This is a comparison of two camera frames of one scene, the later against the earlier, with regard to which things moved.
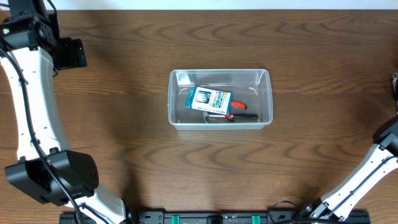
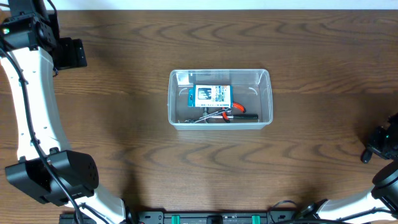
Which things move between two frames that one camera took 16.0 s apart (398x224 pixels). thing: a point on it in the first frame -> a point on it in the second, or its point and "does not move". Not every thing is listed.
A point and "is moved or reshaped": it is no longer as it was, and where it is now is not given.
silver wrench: (395, 75) -> (225, 111)
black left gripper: (73, 53) does not move
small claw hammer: (206, 116) does not move
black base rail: (219, 217) does not move
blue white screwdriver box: (209, 99) is moved or reshaped
